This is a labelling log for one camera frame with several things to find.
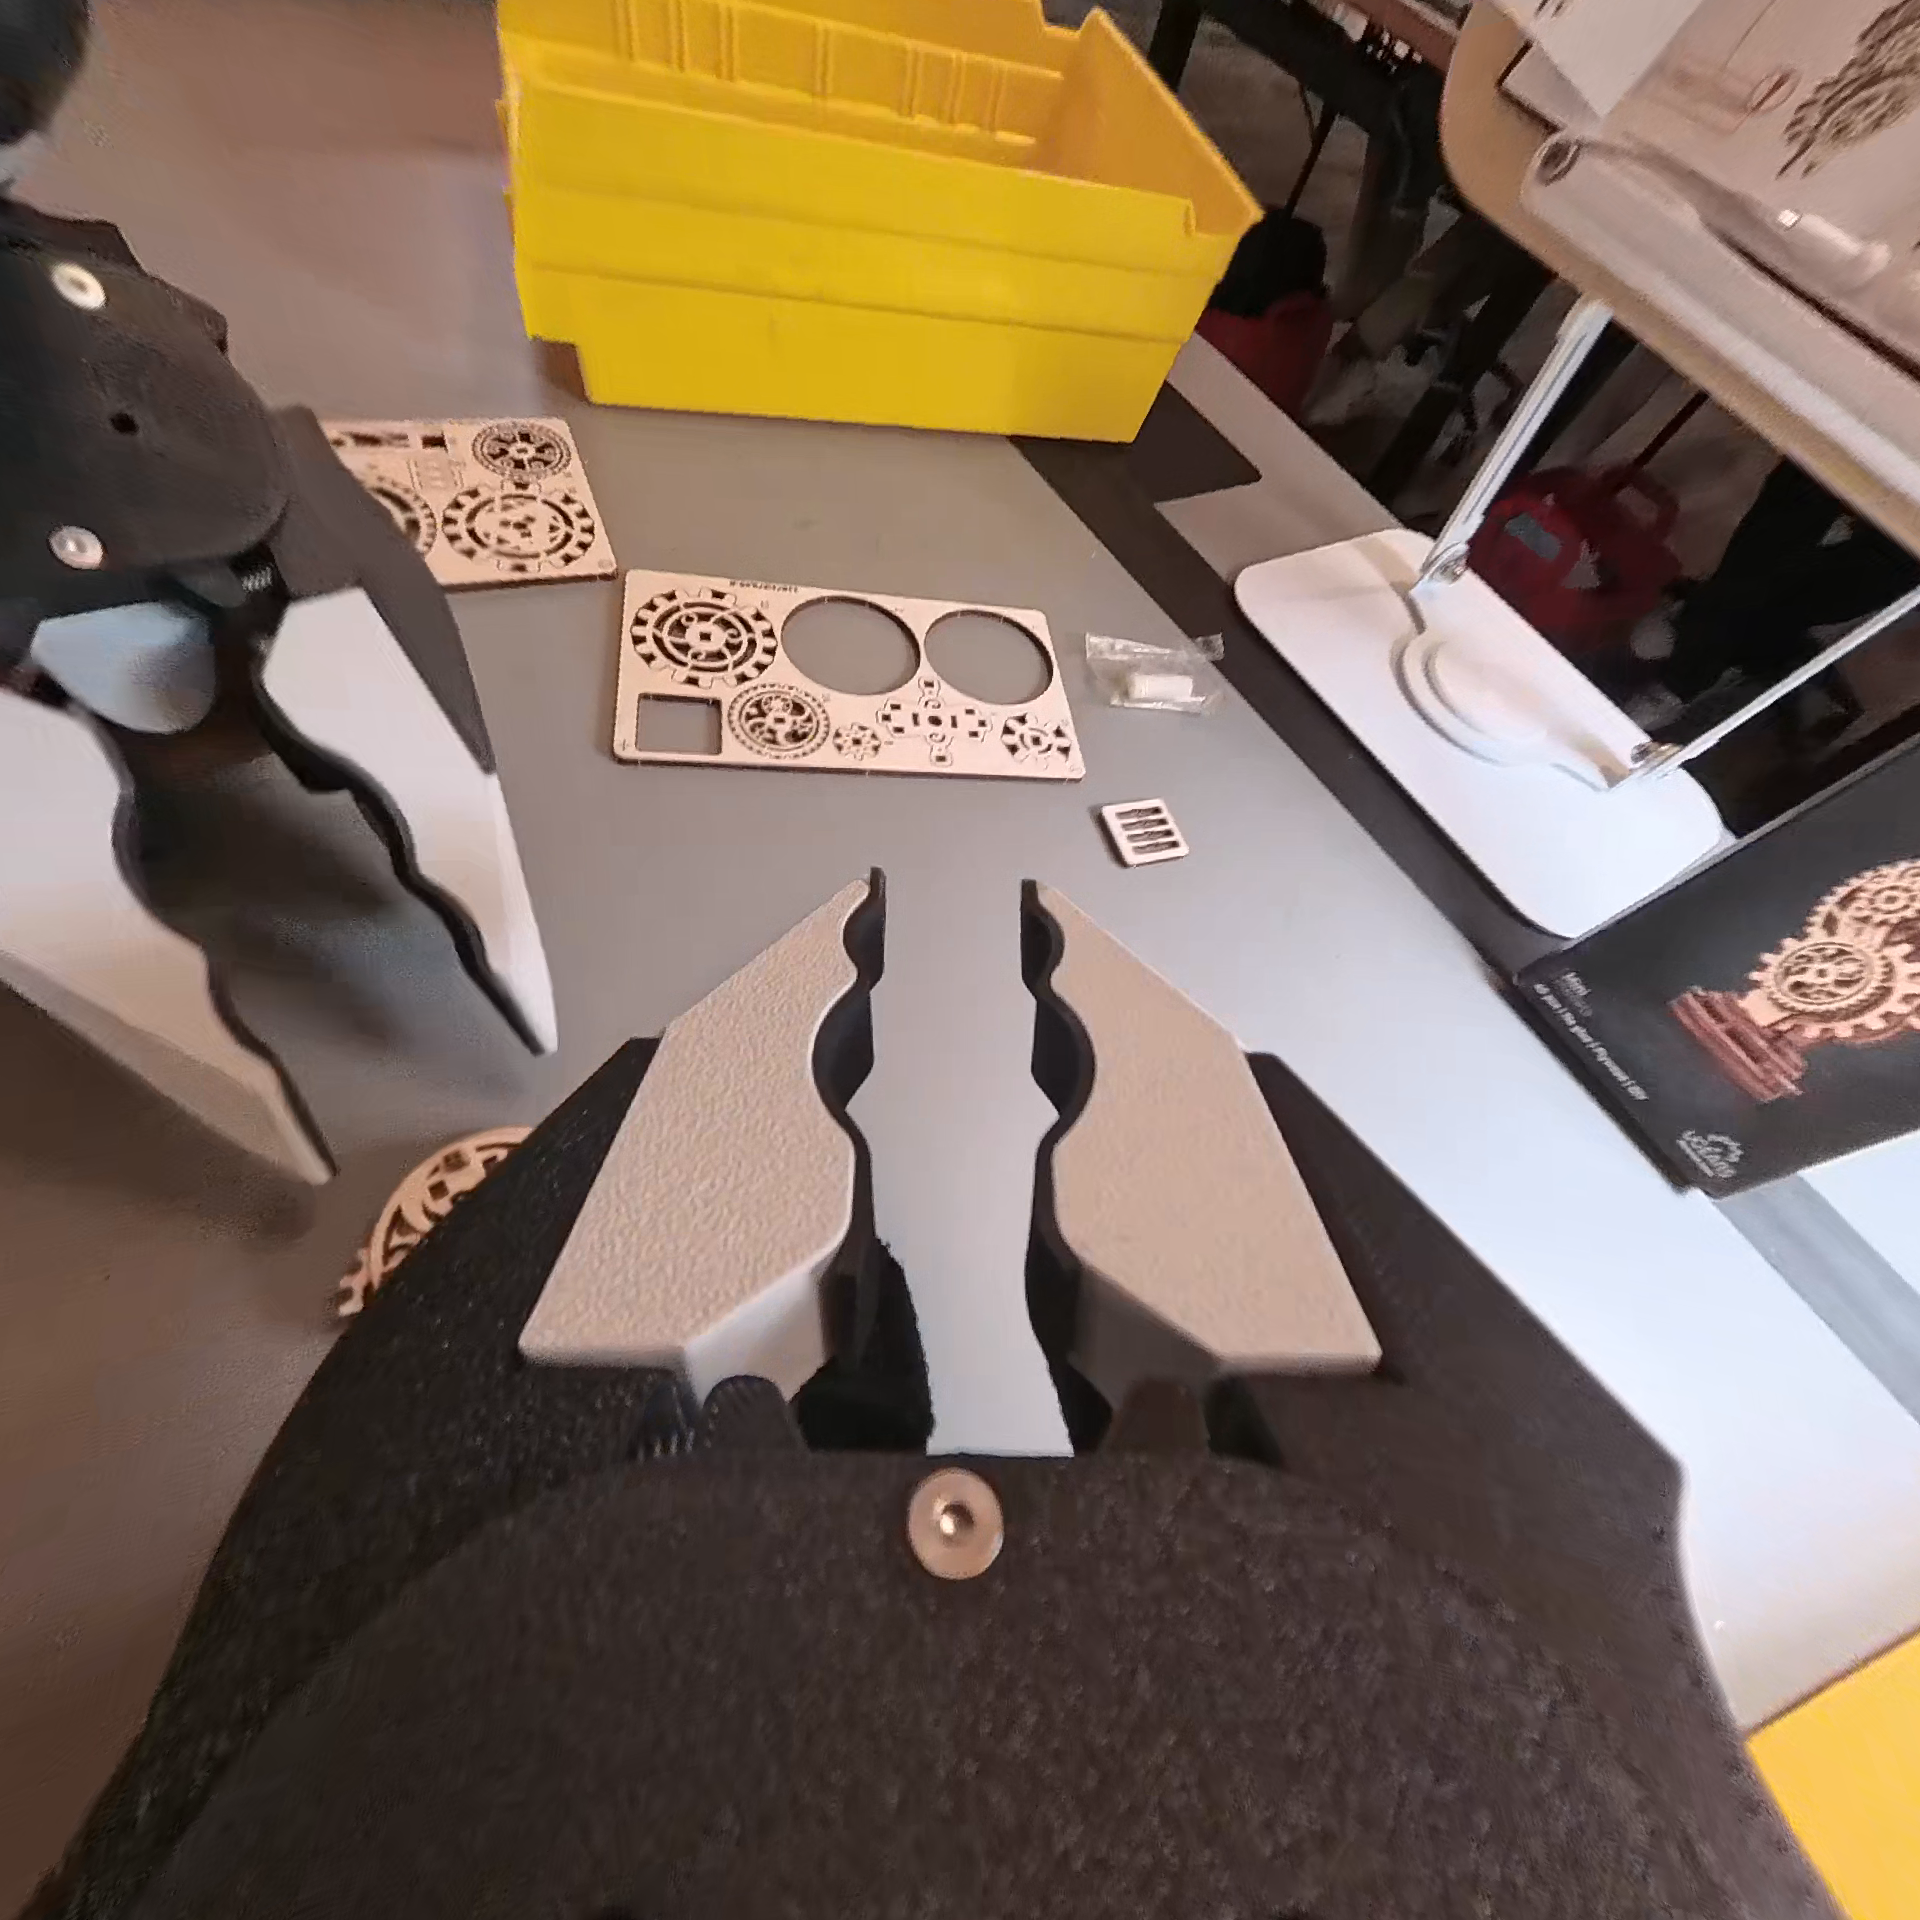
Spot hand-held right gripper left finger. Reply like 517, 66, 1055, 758
517, 866, 888, 1396

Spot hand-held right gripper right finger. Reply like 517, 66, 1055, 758
1019, 878, 1387, 1417

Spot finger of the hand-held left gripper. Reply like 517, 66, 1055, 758
255, 577, 561, 1057
0, 692, 341, 1190

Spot ornate wooden disc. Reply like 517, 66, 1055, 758
332, 1123, 536, 1325

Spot wooden parts board round holes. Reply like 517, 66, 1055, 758
612, 567, 1090, 785

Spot black desk mat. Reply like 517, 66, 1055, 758
1017, 337, 1580, 983

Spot small wooden gear board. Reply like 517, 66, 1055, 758
318, 414, 623, 594

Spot dark product box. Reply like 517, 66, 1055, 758
1510, 719, 1920, 1203

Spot clear plastic bag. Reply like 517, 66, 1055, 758
1081, 626, 1227, 721

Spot red backpack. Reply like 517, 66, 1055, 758
1475, 462, 1685, 666

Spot pale document holder board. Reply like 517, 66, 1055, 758
1438, 0, 1920, 380

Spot printed instruction sheet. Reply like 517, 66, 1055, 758
1498, 0, 1920, 159

